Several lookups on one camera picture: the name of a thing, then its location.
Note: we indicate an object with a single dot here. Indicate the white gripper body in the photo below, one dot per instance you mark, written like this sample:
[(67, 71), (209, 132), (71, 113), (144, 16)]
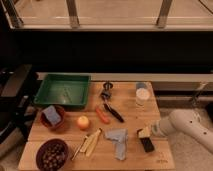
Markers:
[(155, 129)]

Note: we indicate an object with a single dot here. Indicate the black whiteboard eraser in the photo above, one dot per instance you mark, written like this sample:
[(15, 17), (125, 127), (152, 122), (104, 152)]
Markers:
[(144, 136)]

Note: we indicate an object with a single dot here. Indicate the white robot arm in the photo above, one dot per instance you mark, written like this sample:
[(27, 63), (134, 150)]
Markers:
[(186, 121)]

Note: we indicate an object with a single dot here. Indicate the clear jar white contents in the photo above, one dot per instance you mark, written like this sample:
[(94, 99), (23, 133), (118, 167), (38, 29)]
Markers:
[(142, 93)]

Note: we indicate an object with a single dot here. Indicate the wooden cutting board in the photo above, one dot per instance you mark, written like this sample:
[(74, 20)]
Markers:
[(103, 157)]

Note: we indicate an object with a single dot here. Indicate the blue grey cloth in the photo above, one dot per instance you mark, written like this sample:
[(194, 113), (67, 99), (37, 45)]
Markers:
[(118, 137)]

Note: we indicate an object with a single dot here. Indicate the orange carrot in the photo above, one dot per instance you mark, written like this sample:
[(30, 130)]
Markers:
[(102, 116)]

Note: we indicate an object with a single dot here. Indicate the small metal knife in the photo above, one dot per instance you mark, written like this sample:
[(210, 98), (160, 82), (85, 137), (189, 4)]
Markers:
[(79, 147)]

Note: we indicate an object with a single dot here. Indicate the yellow orange fruit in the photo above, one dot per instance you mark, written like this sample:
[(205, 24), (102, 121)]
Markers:
[(83, 122)]

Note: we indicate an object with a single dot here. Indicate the brown bowl with sponge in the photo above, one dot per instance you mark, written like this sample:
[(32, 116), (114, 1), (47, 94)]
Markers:
[(60, 110)]

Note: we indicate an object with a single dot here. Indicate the brown bowl of nuts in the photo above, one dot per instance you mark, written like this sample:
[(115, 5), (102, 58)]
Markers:
[(52, 155)]

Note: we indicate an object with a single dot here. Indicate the blue sponge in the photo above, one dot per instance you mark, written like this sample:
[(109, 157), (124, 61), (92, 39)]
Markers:
[(51, 115)]

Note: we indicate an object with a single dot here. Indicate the green plastic tray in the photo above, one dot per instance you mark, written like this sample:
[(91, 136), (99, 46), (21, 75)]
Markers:
[(65, 90)]

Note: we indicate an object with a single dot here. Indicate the black chair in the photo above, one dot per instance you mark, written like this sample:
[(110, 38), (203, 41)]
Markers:
[(16, 93)]

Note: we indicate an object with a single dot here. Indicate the black handled can opener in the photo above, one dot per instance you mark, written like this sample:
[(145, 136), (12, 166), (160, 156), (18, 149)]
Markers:
[(106, 96)]

